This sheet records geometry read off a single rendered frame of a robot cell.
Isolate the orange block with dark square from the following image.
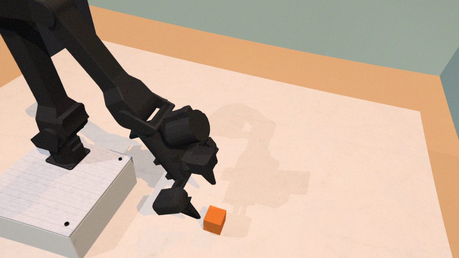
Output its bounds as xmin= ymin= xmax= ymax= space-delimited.
xmin=203 ymin=205 xmax=226 ymax=235

